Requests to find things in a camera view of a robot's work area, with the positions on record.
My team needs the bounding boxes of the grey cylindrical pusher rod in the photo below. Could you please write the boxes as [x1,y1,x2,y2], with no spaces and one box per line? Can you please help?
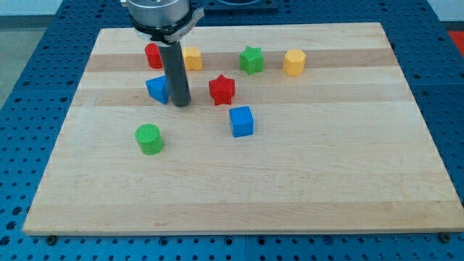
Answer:
[159,41,191,107]

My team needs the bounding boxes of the blue triangle block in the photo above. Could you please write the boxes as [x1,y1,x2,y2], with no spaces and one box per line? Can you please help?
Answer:
[145,75,170,104]

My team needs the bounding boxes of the wooden board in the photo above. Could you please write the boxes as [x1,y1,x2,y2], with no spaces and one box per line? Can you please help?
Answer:
[23,22,463,236]

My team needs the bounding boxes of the yellow block behind rod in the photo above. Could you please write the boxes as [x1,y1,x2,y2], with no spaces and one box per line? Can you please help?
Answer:
[183,46,203,71]

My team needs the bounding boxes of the red cylinder block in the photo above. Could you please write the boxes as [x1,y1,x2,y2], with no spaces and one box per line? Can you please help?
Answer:
[144,43,163,69]

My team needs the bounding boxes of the red star block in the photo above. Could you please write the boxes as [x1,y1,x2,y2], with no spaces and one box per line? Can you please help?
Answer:
[209,75,236,106]

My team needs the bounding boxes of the green star block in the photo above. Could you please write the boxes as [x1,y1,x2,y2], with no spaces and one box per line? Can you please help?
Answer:
[239,46,264,75]

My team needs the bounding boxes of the green cylinder block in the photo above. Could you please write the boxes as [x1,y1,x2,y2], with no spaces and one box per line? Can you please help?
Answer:
[135,123,164,155]

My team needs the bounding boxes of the blue cube block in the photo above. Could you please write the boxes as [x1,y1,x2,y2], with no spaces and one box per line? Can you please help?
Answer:
[229,106,254,138]

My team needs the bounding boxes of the yellow hexagon block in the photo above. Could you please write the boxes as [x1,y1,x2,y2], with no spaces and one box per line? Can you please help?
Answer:
[283,49,307,76]

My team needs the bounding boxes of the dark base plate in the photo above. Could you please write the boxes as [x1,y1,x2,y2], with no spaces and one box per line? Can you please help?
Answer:
[197,0,280,12]

